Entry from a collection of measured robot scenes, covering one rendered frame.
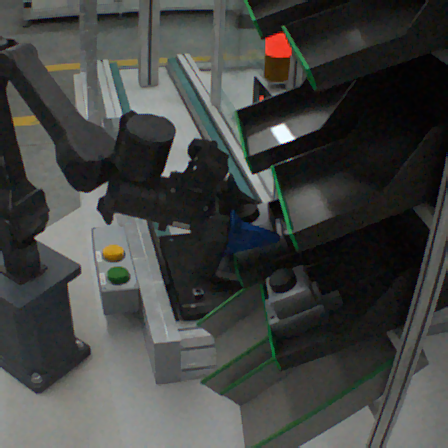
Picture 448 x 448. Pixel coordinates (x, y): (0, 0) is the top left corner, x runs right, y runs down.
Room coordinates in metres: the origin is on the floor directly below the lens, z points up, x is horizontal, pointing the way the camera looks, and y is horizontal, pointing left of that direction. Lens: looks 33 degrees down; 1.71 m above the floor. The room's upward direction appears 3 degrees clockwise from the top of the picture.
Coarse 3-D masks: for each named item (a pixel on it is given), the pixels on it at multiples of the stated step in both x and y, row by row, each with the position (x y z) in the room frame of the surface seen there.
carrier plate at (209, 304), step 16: (160, 240) 1.07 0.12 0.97; (176, 240) 1.06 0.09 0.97; (192, 240) 1.07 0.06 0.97; (176, 256) 1.01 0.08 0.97; (192, 256) 1.02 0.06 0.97; (176, 272) 0.96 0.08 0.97; (192, 272) 0.97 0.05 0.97; (176, 288) 0.92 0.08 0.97; (192, 288) 0.92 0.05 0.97; (208, 288) 0.92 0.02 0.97; (224, 288) 0.93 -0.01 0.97; (192, 304) 0.88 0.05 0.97; (208, 304) 0.88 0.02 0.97
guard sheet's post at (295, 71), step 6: (294, 54) 1.20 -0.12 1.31; (294, 60) 1.21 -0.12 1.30; (294, 66) 1.21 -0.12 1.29; (300, 66) 1.21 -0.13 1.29; (294, 72) 1.21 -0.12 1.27; (300, 72) 1.21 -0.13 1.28; (288, 78) 1.20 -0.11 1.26; (294, 78) 1.21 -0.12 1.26; (300, 78) 1.21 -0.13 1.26; (282, 84) 1.22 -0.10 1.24; (288, 84) 1.20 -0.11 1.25; (294, 84) 1.21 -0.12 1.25; (276, 192) 1.21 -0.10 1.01
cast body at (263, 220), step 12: (252, 204) 0.71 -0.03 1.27; (264, 204) 0.72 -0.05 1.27; (240, 216) 0.70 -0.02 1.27; (252, 216) 0.69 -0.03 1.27; (264, 216) 0.70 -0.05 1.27; (276, 228) 0.70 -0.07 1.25; (288, 240) 0.70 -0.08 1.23; (240, 252) 0.68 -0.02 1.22; (252, 252) 0.68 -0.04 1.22; (264, 252) 0.68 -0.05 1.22; (276, 252) 0.69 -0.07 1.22; (288, 252) 0.69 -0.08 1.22; (240, 264) 0.68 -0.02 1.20; (252, 264) 0.68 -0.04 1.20
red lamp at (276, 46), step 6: (276, 36) 1.19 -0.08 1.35; (282, 36) 1.19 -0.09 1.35; (270, 42) 1.19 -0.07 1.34; (276, 42) 1.19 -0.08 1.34; (282, 42) 1.19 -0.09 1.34; (270, 48) 1.19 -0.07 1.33; (276, 48) 1.19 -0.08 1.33; (282, 48) 1.19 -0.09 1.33; (288, 48) 1.19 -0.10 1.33; (270, 54) 1.19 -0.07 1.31; (276, 54) 1.19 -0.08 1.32; (282, 54) 1.19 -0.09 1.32; (288, 54) 1.19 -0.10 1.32
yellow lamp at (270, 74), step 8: (264, 56) 1.21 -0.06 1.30; (272, 64) 1.19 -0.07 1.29; (280, 64) 1.19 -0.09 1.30; (288, 64) 1.20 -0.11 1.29; (264, 72) 1.20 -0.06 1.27; (272, 72) 1.19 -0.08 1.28; (280, 72) 1.19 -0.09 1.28; (288, 72) 1.20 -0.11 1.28; (272, 80) 1.19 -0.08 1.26; (280, 80) 1.19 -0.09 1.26
